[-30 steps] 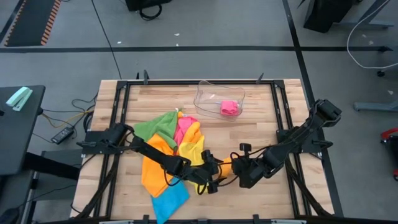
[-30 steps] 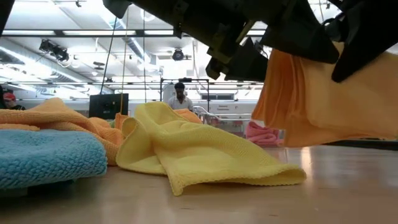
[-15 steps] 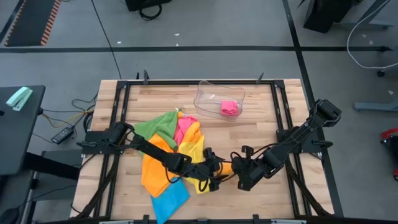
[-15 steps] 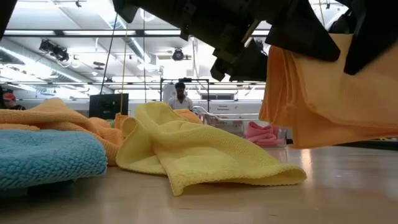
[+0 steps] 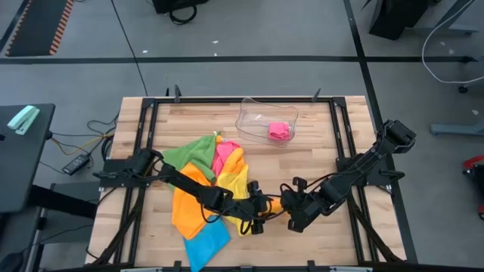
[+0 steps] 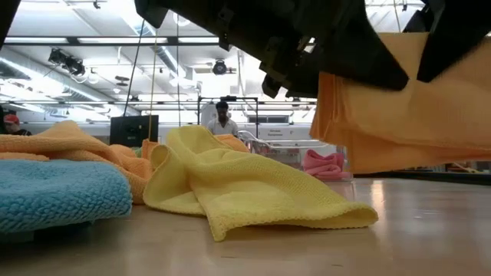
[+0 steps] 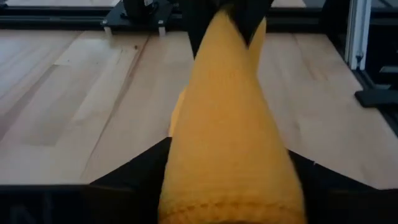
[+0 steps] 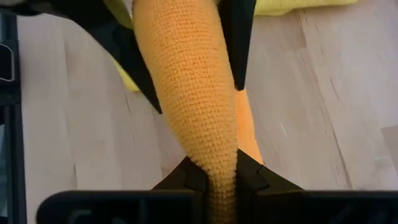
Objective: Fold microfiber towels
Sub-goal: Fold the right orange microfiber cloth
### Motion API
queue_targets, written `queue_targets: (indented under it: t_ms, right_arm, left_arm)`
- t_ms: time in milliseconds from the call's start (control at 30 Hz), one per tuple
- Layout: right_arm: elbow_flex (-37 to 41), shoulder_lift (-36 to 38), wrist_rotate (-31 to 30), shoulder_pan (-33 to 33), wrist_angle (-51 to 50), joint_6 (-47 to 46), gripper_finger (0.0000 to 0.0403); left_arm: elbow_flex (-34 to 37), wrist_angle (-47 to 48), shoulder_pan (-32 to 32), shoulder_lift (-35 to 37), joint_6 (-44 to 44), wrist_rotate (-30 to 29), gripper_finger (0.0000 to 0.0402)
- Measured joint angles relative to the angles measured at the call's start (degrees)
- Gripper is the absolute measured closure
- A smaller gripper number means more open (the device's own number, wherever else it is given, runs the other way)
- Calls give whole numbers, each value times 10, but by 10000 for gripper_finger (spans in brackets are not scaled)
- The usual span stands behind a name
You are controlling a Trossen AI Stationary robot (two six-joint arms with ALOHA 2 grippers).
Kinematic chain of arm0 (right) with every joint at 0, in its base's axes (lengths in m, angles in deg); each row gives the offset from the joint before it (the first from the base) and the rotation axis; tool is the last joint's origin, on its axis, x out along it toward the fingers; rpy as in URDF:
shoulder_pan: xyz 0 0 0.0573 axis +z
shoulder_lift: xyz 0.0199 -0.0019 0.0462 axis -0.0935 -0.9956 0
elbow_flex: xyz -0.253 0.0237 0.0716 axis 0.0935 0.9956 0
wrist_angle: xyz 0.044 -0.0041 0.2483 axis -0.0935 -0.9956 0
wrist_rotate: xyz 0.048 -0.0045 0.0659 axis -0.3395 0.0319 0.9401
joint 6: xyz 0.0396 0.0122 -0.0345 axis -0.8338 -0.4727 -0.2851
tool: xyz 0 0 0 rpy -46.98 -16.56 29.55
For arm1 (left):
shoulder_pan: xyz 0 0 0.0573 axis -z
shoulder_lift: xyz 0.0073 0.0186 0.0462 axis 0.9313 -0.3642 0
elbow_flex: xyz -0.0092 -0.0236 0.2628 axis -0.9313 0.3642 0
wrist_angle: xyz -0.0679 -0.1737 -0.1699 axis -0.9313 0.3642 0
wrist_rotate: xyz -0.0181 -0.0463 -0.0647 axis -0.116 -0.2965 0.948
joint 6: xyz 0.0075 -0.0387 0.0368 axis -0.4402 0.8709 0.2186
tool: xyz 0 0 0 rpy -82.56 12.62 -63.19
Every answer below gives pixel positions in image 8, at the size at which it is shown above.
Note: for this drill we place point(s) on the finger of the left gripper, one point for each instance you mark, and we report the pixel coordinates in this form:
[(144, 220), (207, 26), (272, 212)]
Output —
[(237, 40), (127, 56)]

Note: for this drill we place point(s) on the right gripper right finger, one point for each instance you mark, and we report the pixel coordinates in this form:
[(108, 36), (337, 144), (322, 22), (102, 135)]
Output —
[(255, 177)]

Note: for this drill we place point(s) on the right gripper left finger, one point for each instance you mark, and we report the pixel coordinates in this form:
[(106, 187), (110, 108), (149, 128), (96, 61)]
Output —
[(189, 177)]

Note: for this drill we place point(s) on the orange microfiber towel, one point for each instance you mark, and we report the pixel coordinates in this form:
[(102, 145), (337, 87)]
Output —
[(192, 77)]

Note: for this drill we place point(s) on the yellow microfiber towel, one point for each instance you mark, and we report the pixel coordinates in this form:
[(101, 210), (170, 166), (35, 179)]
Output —
[(295, 6)]

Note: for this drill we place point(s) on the black aluminium table frame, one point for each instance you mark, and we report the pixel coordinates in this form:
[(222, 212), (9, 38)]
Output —
[(14, 140)]

